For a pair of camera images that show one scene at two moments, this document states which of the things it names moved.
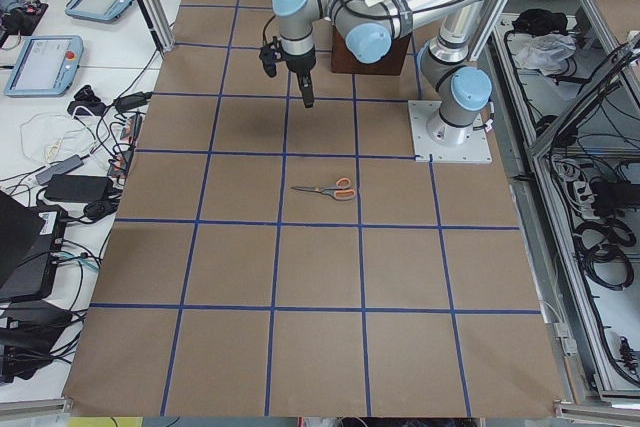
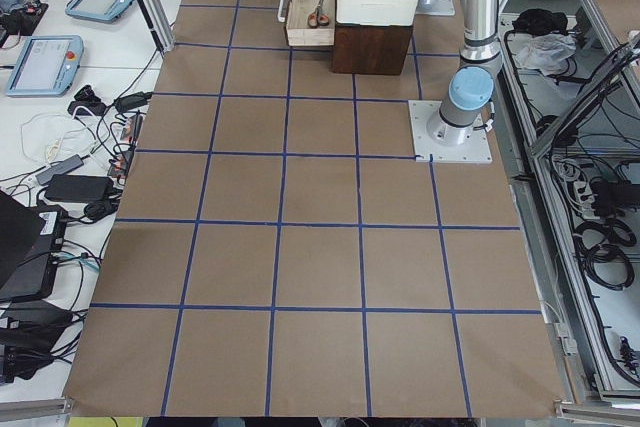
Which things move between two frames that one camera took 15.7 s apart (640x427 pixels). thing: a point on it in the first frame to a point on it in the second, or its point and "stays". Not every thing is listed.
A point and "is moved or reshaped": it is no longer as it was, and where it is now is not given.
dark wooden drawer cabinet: [343, 60] stays
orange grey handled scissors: [341, 192] is moved or reshaped
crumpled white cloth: [547, 52] stays
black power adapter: [62, 187] stays
